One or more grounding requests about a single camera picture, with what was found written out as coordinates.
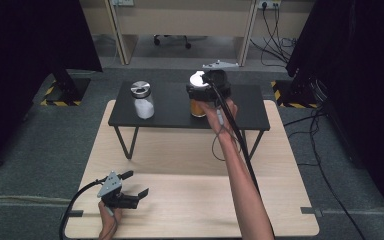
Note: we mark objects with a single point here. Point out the glass jar with metal lid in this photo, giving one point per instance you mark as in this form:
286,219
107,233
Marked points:
144,106

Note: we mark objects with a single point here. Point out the black curtain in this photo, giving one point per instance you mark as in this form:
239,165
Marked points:
23,50
356,66

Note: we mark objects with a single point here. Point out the stand base with striped tape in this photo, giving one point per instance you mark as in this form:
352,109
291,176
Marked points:
68,90
293,95

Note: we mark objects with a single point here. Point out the amber jar with white lid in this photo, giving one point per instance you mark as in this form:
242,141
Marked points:
197,109

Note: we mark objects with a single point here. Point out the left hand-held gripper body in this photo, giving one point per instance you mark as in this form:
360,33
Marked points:
110,185

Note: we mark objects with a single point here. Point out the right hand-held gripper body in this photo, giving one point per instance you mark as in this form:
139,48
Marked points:
215,80

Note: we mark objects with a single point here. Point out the black office chair base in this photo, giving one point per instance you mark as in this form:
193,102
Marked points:
171,39

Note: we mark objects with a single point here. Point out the person's left hand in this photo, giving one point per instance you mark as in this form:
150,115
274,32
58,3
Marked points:
108,223

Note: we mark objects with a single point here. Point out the grey tape strip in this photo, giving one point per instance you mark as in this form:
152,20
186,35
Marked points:
75,214
311,211

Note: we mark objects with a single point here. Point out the person's right hand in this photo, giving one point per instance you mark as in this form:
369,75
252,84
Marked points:
221,116

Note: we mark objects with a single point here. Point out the beige office desk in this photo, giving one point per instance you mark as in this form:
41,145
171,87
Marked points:
180,20

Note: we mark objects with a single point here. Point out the white wall socket with plugs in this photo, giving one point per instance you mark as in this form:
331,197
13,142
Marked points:
268,3

